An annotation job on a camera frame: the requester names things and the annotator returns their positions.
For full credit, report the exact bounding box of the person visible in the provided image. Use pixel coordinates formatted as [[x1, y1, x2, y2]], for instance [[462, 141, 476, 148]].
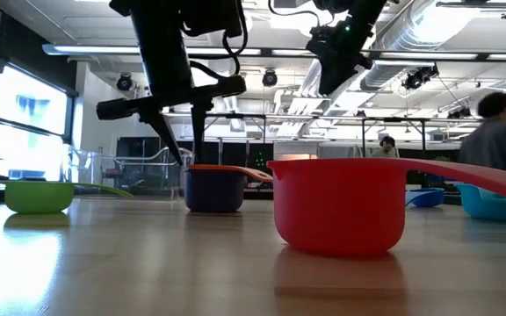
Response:
[[458, 90, 506, 177], [371, 135, 401, 160]]

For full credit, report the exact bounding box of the white curtain panel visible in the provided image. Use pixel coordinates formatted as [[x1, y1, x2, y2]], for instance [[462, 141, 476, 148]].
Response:
[[316, 144, 365, 161]]

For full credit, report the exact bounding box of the black metal frame stand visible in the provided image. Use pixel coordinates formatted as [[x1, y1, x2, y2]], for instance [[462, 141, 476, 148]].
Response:
[[163, 112, 269, 144], [359, 115, 428, 160]]

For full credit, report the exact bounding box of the dark blue measuring cup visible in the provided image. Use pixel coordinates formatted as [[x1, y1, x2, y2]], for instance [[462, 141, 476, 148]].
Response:
[[405, 187, 446, 209]]

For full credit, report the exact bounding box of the silver air duct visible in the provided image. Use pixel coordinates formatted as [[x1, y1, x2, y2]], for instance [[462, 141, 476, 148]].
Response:
[[360, 0, 485, 91]]

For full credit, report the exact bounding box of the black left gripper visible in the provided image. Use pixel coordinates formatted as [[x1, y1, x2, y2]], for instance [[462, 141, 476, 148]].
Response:
[[96, 17, 248, 166]]

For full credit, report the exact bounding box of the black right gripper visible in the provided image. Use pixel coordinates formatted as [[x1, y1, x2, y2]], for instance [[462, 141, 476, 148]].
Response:
[[318, 25, 374, 96]]

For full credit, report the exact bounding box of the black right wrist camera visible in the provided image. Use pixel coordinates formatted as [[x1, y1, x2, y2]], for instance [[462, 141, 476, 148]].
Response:
[[305, 25, 340, 54]]

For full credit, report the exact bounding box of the large bright window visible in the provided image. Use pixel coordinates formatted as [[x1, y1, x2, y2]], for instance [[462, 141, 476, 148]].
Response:
[[0, 63, 75, 182]]

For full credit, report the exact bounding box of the long ceiling light strip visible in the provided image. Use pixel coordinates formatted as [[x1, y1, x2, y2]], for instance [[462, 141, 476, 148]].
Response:
[[374, 51, 506, 62], [41, 43, 264, 57]]

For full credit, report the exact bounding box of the clear plastic basket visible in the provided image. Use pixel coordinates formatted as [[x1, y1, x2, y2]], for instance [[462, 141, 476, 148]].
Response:
[[61, 144, 195, 199]]

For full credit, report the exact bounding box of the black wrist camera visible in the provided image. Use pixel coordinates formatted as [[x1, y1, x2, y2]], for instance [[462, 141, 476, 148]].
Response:
[[305, 25, 340, 54], [181, 0, 244, 39]]

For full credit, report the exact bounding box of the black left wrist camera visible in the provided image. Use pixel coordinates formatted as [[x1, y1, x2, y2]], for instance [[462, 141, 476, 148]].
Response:
[[181, 0, 244, 39]]

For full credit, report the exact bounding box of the purple measuring cup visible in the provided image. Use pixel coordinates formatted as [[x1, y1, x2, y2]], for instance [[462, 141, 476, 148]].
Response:
[[184, 169, 248, 214]]

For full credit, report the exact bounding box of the black cabinet row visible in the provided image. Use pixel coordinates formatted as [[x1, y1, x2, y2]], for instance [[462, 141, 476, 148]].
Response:
[[115, 136, 277, 190]]

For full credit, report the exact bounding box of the green measuring cup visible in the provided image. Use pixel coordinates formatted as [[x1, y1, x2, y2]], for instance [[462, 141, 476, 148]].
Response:
[[0, 179, 134, 216]]

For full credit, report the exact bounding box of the orange measuring cup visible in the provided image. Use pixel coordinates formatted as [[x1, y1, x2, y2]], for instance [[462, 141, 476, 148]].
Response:
[[187, 163, 275, 184]]

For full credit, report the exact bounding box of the red measuring cup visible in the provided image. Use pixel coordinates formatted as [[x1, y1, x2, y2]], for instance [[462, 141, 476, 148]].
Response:
[[266, 157, 506, 258]]

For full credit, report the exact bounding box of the teal measuring cup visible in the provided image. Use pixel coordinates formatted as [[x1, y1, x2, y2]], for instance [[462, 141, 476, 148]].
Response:
[[453, 183, 506, 222]]

